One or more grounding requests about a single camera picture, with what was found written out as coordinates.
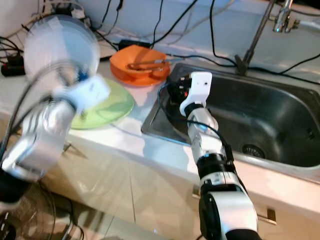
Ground white bowl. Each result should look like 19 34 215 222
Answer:
24 15 101 91

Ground cream kitchen base cabinet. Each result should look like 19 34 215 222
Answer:
65 125 320 240

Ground metal chopsticks pair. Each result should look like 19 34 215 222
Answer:
127 58 169 71

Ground orange plate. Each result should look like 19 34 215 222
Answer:
109 45 172 87

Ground small black plug adapter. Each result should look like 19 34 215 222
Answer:
119 40 151 50

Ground green plate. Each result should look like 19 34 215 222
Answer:
70 77 136 131

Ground dark slanted faucet stem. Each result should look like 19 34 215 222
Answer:
235 0 278 77

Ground sink drain strainer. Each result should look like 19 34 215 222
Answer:
241 144 267 159

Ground chrome water tap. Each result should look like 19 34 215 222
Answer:
272 0 301 34

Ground black power strip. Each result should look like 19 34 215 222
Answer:
0 52 26 77

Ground black power adapter box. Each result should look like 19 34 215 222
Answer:
52 2 92 20

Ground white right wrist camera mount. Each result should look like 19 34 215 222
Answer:
179 71 213 117

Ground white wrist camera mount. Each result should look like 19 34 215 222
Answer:
65 76 111 112
179 71 213 117

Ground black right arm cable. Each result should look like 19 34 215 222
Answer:
157 82 230 153

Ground black wall cable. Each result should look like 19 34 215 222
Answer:
208 0 238 68

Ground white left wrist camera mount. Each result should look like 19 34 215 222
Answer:
65 76 111 112

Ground white water hose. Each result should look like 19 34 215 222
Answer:
297 19 320 34

